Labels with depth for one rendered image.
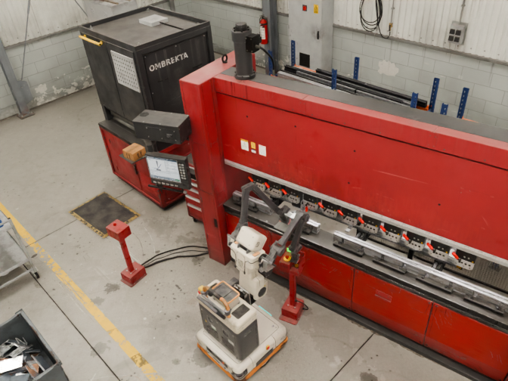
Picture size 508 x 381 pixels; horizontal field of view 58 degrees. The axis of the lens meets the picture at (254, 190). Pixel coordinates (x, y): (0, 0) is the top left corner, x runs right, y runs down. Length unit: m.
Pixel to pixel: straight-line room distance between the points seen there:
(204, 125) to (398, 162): 1.81
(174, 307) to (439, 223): 2.91
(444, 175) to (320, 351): 2.16
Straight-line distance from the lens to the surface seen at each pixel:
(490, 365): 4.63
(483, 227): 3.78
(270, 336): 4.53
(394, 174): 3.76
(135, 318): 5.27
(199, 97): 4.27
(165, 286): 5.48
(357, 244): 4.40
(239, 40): 4.10
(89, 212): 6.85
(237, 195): 4.96
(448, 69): 8.01
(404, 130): 3.52
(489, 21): 7.58
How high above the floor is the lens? 3.97
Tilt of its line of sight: 37 degrees down
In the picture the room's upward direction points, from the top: 5 degrees counter-clockwise
